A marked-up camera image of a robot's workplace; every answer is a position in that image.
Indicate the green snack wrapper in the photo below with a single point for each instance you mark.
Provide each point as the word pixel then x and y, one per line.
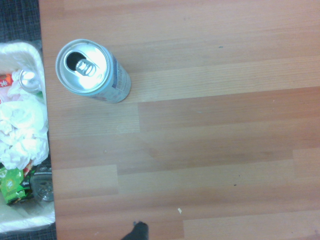
pixel 11 185

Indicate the trash bin with white liner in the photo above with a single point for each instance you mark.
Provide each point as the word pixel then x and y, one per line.
pixel 22 217

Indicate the small silver can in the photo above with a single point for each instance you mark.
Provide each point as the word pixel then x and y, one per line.
pixel 28 81

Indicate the orange red snack wrapper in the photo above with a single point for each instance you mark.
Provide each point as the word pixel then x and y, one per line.
pixel 4 80

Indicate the crumpled white tissue paper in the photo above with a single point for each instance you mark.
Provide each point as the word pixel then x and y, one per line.
pixel 20 127

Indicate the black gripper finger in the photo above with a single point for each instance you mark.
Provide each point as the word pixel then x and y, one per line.
pixel 137 232

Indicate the silver light blue drink can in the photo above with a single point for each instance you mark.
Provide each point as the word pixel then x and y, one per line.
pixel 87 70

